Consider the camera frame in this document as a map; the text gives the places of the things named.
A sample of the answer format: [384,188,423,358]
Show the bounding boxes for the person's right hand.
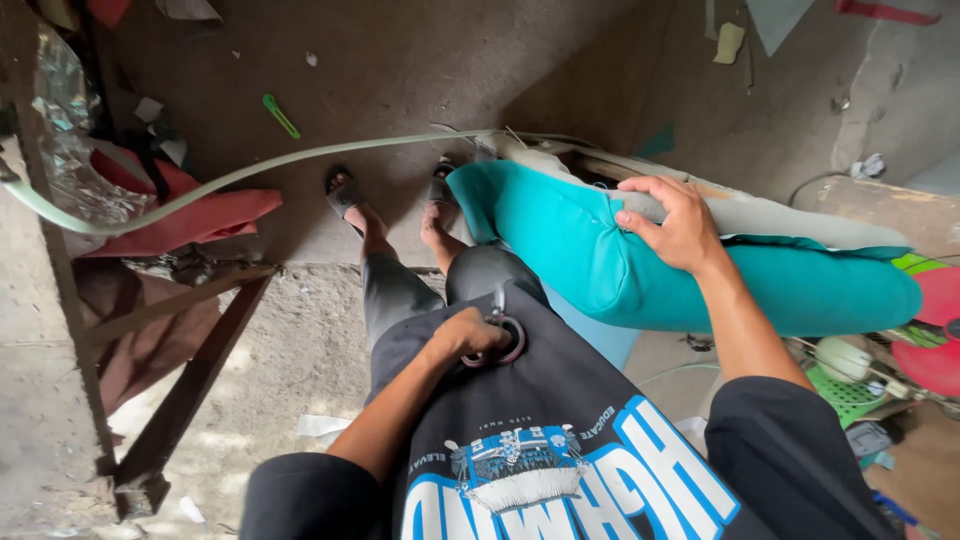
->
[614,174,730,278]

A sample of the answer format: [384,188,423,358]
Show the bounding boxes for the person's left hand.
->
[432,306,514,361]

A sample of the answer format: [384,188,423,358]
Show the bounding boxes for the black-handled scissors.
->
[460,285,528,369]

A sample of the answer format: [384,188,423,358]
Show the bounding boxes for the teal upholstered cushion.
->
[446,159,925,339]

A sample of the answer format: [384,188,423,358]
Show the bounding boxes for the grey foam sheet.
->
[480,135,916,261]

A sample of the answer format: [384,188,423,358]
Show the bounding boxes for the dark grey shorts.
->
[360,243,550,354]

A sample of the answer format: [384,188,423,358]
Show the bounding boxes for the light blue fabric piece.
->
[540,281,643,372]

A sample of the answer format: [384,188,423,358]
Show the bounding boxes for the person's right leg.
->
[420,202,472,276]

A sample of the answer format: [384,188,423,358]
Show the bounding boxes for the person's leg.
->
[330,172,399,264]
[420,202,472,276]

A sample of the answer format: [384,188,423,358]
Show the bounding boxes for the black printed t-shirt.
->
[240,281,898,540]

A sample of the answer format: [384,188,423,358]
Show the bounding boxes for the black right sandal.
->
[427,157,461,211]

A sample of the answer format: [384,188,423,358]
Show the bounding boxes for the black sandal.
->
[427,157,461,211]
[324,165,369,223]

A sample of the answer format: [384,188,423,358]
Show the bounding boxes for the person's left leg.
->
[330,172,399,264]

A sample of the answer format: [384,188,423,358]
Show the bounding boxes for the white paper scrap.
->
[296,414,354,441]

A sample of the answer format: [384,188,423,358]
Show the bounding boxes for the black left sandal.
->
[324,165,369,223]

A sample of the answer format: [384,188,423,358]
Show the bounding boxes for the dark teal fabric scrap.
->
[633,121,676,159]

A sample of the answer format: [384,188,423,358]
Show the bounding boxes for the red fabric piece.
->
[82,146,285,260]

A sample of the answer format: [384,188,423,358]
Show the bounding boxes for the brown fabric piece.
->
[75,258,223,417]

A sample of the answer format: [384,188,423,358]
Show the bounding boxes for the white round plastic part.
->
[816,336,873,384]

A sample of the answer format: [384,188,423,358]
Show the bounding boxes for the green plastic basket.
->
[806,363,891,430]

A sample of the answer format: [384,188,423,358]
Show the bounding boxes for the yellow foam scrap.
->
[712,22,747,66]

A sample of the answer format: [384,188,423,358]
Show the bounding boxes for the grey plastic box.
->
[847,420,894,459]

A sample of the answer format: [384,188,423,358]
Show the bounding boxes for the wooden board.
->
[795,174,960,261]

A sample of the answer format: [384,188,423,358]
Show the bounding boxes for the pale teal fabric scrap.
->
[746,0,816,58]

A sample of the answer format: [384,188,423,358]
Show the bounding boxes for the bright green plastic piece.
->
[891,252,951,277]

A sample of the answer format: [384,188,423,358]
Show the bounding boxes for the red plastic fan blade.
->
[891,266,960,399]

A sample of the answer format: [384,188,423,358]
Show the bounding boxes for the brown cardboard sheet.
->
[883,401,960,540]

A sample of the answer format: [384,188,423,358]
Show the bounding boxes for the crumpled silver foil sheet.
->
[30,22,159,226]

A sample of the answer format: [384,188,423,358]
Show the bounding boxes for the red strip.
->
[834,0,942,27]

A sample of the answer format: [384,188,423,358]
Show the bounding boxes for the pale green hose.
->
[0,129,601,237]

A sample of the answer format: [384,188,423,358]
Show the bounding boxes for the dark wooden frame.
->
[75,262,279,520]

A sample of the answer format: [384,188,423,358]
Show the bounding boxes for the black strap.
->
[123,131,175,205]

